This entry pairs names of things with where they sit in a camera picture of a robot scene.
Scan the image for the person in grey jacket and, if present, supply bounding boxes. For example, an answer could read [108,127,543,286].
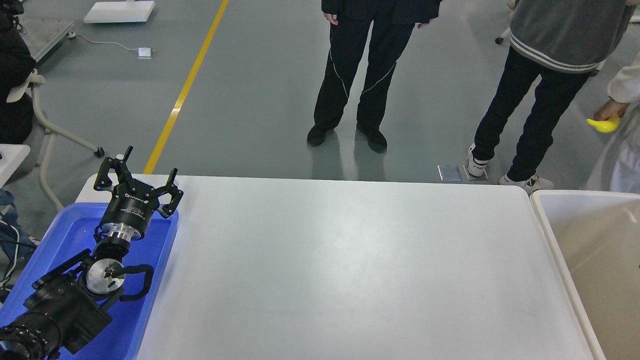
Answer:
[467,0,639,194]

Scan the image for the blue plastic bin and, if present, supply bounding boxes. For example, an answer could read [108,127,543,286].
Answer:
[1,203,178,360]

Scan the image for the grey metal platform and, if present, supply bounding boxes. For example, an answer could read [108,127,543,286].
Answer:
[19,17,74,65]

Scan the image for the beige plastic bin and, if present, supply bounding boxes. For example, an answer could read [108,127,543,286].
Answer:
[530,190,640,360]

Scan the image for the metal floor plate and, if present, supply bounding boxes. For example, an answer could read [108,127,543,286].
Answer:
[462,164,489,182]
[438,164,462,182]

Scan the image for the white chair frame left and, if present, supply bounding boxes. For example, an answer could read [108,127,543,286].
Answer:
[27,69,105,212]

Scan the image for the white flat board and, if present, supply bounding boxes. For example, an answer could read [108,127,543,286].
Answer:
[83,0,156,24]

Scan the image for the person in black tracksuit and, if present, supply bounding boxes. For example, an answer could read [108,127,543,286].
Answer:
[306,0,443,154]

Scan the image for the white cable on floor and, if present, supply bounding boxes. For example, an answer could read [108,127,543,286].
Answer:
[68,32,140,53]

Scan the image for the left metal floor plate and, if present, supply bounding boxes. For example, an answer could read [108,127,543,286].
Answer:
[438,164,462,182]

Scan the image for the hand of person right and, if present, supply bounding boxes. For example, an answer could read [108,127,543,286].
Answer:
[593,98,631,121]

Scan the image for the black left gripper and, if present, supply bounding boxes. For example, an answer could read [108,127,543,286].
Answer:
[93,146,184,240]

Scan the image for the seated person in black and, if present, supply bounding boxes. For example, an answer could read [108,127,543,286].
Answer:
[0,12,35,144]

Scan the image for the person in white coat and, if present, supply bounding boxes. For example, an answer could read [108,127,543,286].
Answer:
[583,54,640,194]

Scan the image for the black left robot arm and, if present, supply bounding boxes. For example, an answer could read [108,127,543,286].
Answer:
[1,146,183,360]

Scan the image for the white side table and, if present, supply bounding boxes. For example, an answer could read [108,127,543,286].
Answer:
[0,143,30,187]

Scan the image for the yellow toy banana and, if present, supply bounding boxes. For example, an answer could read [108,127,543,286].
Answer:
[586,113,620,133]

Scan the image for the right metal floor plate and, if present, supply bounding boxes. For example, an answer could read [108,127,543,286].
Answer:
[462,164,489,182]

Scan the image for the white power adapter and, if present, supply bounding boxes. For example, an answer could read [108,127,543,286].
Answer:
[137,47,153,60]

